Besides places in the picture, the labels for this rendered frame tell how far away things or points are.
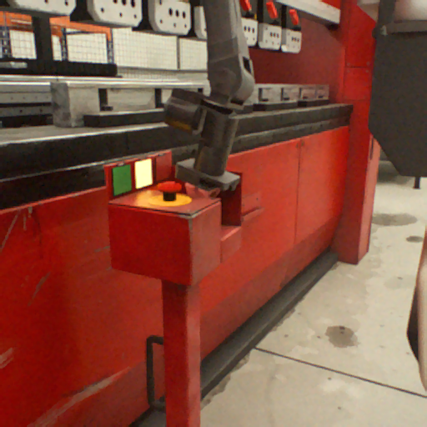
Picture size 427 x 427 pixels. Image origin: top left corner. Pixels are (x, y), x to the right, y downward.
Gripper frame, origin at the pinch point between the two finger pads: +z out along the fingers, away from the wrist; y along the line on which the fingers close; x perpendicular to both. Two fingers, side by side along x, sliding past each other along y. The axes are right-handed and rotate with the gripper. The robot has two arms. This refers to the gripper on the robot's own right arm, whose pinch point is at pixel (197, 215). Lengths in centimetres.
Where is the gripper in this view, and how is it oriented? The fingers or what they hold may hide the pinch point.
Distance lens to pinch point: 82.7
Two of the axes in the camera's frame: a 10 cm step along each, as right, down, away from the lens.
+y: -8.6, -3.8, 3.4
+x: -4.5, 2.5, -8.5
